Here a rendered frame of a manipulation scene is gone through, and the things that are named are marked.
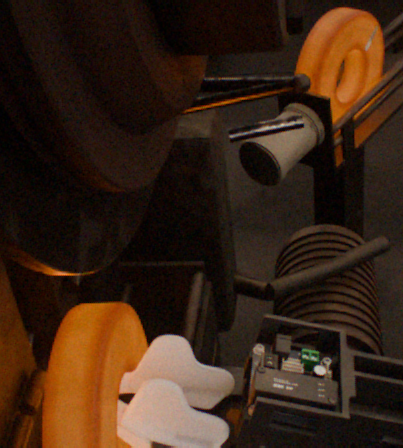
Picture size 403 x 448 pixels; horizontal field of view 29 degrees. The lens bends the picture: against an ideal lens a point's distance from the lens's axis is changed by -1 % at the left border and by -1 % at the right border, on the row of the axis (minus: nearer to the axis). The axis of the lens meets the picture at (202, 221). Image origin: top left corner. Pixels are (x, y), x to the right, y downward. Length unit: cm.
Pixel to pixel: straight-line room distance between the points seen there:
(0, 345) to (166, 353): 10
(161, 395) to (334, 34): 57
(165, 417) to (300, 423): 8
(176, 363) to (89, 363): 7
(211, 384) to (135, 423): 6
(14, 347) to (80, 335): 7
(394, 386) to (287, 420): 7
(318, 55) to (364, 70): 11
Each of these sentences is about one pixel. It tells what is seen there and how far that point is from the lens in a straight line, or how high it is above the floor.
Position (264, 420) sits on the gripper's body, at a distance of 45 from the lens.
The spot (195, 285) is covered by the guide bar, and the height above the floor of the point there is 71.
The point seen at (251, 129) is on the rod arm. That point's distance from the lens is 54.
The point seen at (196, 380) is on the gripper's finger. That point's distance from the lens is 50.
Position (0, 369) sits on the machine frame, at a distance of 50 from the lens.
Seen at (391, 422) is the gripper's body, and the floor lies 77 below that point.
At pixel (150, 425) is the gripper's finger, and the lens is 48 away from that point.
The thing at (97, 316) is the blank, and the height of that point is 82.
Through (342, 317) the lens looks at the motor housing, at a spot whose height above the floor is 53.
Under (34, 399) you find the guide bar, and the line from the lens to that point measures 53.
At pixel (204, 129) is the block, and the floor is 80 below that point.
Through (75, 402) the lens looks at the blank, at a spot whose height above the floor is 81.
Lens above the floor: 114
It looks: 36 degrees down
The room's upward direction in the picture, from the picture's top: 7 degrees counter-clockwise
